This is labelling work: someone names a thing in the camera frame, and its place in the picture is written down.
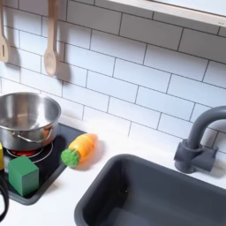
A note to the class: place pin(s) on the dark grey tap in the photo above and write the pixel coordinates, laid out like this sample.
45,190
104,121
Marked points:
194,153

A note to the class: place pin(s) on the wooden slotted spatula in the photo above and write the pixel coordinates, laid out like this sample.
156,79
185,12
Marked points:
3,53

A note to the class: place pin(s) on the steel pot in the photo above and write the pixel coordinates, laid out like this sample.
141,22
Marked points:
28,116

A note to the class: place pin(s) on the dark grey sink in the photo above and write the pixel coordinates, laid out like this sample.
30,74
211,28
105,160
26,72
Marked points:
153,197

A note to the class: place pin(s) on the black toy stove top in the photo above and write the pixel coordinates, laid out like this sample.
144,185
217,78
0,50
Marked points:
63,138

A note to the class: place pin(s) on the wooden spoon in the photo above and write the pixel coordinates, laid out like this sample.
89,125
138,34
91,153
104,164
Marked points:
50,60

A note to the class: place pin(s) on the green block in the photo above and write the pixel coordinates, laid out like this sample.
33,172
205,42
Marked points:
22,176

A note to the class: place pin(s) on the orange toy carrot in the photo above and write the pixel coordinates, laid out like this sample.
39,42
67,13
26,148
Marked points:
84,147

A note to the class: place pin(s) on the wooden kitchen shelf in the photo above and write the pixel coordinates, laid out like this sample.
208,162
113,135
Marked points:
176,11

